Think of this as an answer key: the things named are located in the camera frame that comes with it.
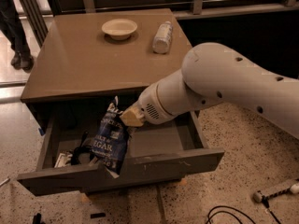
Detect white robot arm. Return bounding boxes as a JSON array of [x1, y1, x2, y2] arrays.
[[121, 43, 299, 138]]

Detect open grey top drawer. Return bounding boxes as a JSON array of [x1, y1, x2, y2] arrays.
[[17, 103, 224, 196]]

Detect small black floor object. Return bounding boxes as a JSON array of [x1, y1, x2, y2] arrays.
[[32, 213, 41, 224]]

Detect black tape on floor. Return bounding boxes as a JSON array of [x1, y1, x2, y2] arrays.
[[90, 213, 106, 218]]

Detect blue chip bag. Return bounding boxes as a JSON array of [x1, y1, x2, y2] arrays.
[[91, 96, 136, 178]]

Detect metal railing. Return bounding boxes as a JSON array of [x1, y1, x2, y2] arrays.
[[20, 0, 298, 43]]

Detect person's legs and shoes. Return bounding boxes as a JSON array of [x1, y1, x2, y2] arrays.
[[0, 0, 34, 71]]

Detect coiled black cable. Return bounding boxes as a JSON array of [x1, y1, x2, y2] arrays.
[[70, 131, 96, 166]]

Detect white bowl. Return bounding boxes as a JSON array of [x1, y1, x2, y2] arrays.
[[102, 19, 137, 41]]

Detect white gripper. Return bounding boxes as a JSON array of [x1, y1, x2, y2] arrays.
[[120, 83, 174, 127]]

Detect white packet in drawer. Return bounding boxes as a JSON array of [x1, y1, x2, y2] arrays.
[[54, 153, 72, 168]]

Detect black floor cable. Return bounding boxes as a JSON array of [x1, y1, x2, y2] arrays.
[[205, 204, 257, 224]]

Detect grey-brown drawer cabinet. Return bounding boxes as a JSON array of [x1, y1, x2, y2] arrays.
[[21, 8, 192, 129]]

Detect white power strip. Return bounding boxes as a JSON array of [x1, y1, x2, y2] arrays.
[[252, 179, 299, 203]]

